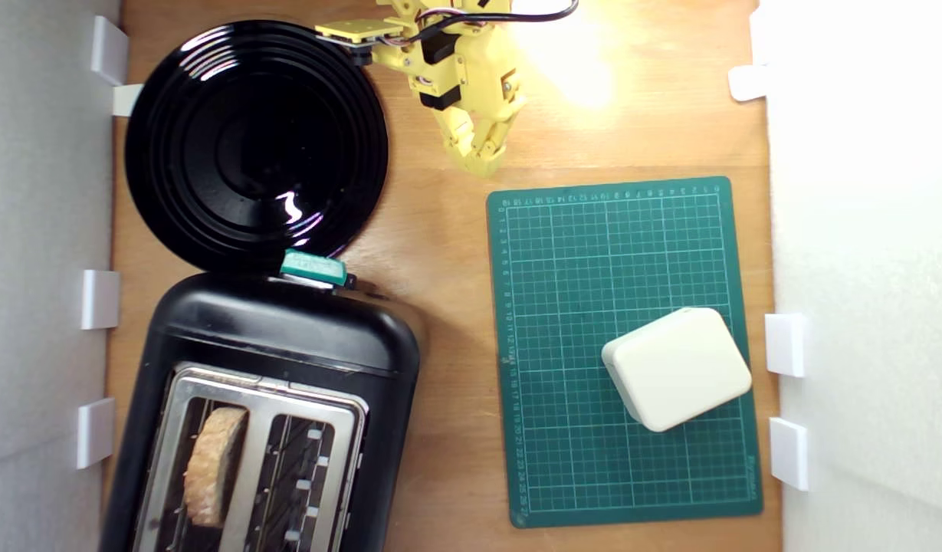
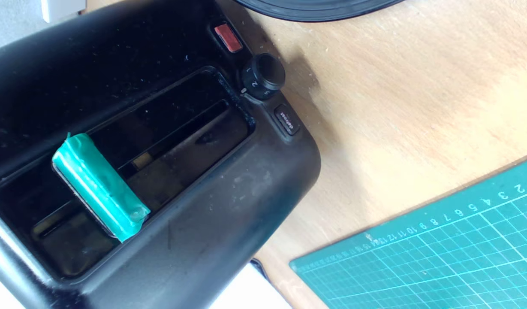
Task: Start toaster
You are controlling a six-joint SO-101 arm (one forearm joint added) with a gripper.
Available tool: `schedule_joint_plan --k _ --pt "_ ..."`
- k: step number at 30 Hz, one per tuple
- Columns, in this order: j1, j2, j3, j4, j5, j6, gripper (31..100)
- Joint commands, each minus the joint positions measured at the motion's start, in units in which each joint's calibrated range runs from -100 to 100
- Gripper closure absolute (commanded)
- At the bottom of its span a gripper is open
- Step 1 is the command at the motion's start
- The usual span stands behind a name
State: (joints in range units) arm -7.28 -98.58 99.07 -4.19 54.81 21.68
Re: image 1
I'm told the green toaster lever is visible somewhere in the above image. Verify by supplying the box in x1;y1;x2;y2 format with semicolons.
280;248;357;291

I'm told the black two-slot toaster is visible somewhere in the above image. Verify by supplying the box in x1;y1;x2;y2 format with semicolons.
99;270;424;552

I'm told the white wall clip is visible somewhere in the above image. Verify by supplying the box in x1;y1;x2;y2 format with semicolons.
112;83;145;118
769;416;811;492
727;64;771;104
763;312;809;379
90;15;130;87
80;269;122;330
75;396;117;471

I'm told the brown bread slice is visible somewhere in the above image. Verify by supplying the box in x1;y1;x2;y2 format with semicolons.
182;406;250;530

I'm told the white rounded block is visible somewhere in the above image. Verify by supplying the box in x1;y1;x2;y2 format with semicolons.
600;307;754;434

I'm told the green cutting mat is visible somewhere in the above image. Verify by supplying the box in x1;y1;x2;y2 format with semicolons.
485;176;765;530

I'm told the yellow wrist camera mount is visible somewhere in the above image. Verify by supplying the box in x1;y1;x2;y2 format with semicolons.
314;18;415;68

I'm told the black round plate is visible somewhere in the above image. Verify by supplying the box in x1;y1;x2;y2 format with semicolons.
124;19;390;275

